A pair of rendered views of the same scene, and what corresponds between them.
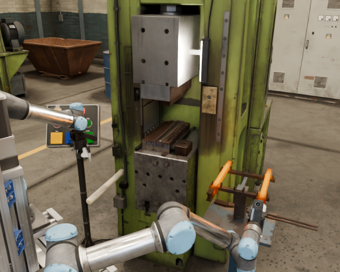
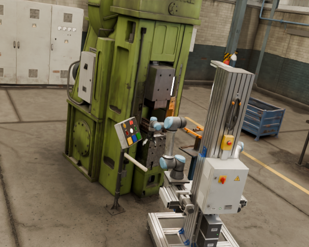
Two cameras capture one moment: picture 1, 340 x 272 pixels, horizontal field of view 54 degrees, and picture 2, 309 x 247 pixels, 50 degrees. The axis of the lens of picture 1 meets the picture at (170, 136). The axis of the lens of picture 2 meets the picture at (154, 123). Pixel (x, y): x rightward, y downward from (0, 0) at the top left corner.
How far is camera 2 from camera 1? 372 cm
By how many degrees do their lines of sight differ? 59
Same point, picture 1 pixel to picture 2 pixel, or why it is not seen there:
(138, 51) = (157, 85)
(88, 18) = not seen: outside the picture
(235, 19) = (183, 66)
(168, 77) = (167, 96)
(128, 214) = (123, 180)
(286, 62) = (38, 61)
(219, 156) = not seen: hidden behind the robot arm
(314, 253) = not seen: hidden behind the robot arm
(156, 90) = (161, 103)
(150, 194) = (154, 157)
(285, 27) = (34, 33)
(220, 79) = (175, 92)
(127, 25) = (141, 71)
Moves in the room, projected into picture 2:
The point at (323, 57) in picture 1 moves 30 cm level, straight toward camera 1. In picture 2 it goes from (64, 56) to (68, 59)
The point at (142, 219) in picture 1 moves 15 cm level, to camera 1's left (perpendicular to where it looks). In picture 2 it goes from (147, 173) to (141, 177)
